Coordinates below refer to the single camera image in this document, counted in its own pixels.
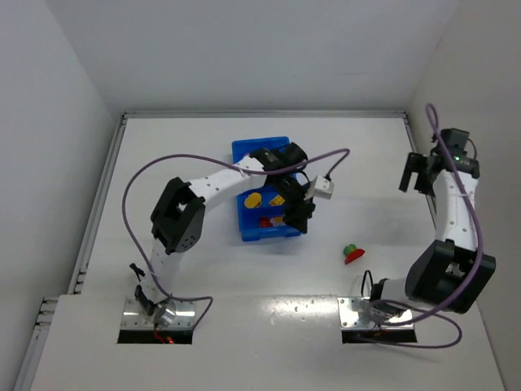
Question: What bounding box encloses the yellow lego brick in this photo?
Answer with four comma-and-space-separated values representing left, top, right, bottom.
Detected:
269, 195, 285, 206

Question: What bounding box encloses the red white flower lego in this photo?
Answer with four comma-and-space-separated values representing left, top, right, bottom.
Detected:
270, 216, 285, 226

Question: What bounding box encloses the small red lego brick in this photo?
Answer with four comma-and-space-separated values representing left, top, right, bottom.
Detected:
259, 217, 272, 228

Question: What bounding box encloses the yellow oval lego piece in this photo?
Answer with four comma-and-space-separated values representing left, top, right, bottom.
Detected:
243, 192, 262, 209

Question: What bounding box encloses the green small lego brick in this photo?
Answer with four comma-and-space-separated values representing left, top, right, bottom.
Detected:
343, 244, 357, 256

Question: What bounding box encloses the red half round lego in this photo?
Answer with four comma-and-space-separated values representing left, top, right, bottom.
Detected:
344, 248, 366, 265

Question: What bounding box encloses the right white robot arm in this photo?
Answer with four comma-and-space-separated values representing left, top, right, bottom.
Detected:
370, 128, 496, 319

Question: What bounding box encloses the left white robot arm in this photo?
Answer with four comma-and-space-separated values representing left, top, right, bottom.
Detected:
135, 143, 315, 319

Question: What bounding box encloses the blue divided plastic bin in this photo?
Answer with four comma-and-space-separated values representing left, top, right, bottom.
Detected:
231, 136, 301, 242

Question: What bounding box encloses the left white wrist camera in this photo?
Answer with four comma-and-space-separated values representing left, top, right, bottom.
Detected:
304, 175, 335, 200

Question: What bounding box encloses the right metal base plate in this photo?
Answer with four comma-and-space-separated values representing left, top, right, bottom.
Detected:
338, 297, 414, 332

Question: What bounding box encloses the metal base plate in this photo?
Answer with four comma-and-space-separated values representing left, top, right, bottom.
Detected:
120, 297, 195, 331
338, 297, 414, 332

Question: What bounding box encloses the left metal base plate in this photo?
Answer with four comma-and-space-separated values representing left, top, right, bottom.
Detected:
120, 297, 195, 331

